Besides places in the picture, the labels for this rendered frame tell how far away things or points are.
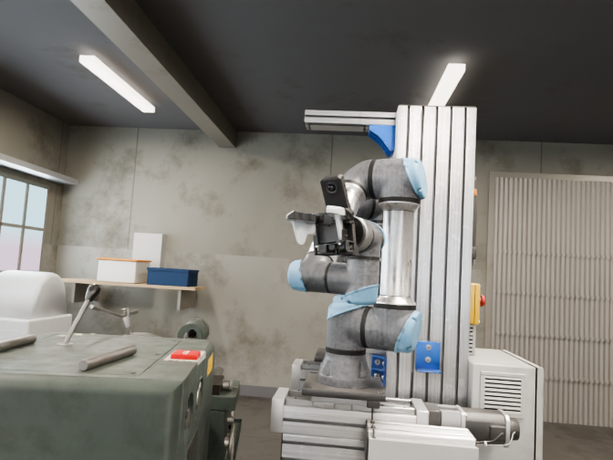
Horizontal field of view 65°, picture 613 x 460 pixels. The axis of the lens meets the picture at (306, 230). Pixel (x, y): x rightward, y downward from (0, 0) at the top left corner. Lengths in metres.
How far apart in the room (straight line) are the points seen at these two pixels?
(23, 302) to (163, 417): 4.02
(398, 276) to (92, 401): 0.79
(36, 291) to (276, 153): 2.93
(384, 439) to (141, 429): 0.61
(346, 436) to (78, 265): 5.39
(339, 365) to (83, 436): 0.68
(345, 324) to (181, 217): 4.78
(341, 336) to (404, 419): 0.27
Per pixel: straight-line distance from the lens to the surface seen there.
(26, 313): 4.88
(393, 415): 1.42
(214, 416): 2.21
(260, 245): 5.75
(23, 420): 1.05
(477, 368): 1.58
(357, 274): 1.10
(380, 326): 1.34
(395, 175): 1.35
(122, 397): 0.98
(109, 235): 6.35
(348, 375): 1.38
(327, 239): 0.94
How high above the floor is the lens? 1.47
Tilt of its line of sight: 5 degrees up
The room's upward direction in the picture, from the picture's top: 3 degrees clockwise
